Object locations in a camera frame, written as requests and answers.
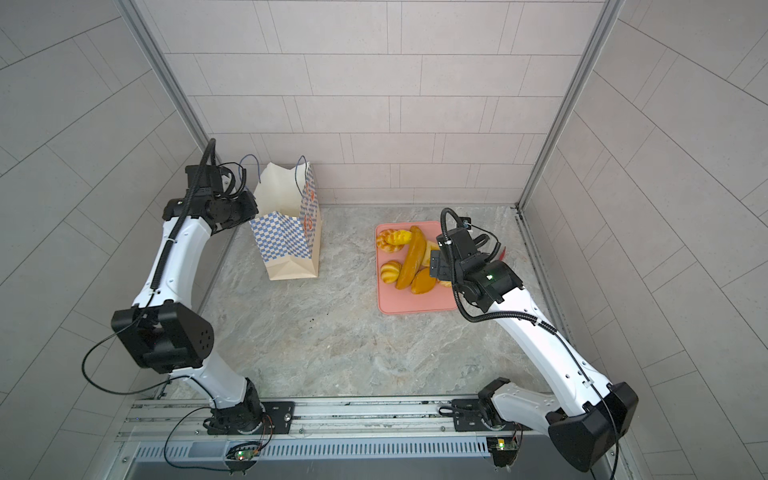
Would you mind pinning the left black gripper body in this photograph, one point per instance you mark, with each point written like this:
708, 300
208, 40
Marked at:
238, 210

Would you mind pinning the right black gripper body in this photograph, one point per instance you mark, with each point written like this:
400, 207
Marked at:
444, 267

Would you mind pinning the brown oval bread roll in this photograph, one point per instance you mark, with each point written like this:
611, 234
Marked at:
423, 282

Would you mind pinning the blue checkered paper bag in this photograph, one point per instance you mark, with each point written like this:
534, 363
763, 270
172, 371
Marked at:
287, 227

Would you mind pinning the long yellow baguette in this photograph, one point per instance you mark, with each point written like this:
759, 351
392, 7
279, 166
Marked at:
412, 263

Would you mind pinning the pale yellow bread slice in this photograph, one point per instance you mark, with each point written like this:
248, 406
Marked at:
430, 247

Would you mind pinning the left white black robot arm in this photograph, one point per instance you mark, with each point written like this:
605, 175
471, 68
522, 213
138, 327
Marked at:
162, 332

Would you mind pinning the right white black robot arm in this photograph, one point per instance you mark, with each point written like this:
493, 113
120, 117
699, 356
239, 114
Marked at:
586, 414

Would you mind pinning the twisted yellow pretzel bread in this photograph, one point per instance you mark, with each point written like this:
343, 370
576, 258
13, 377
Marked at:
390, 240

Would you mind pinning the pink plastic tray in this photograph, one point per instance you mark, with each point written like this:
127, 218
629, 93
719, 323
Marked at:
424, 294

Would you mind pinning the small striped round bun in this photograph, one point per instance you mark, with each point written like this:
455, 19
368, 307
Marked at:
390, 272

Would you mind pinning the right green circuit board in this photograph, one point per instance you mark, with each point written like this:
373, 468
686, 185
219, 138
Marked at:
503, 451

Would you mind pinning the green circuit board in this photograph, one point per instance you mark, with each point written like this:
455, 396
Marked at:
241, 457
503, 451

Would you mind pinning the left green circuit board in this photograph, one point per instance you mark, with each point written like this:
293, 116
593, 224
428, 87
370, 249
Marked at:
241, 457

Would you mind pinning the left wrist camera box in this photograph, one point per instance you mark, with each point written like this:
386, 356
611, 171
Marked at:
217, 179

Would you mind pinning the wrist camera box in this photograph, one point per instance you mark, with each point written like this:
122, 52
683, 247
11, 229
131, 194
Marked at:
217, 179
456, 244

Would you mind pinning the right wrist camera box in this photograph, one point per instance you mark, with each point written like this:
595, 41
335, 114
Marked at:
456, 244

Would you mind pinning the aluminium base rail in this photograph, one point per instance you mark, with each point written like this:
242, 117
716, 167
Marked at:
172, 433

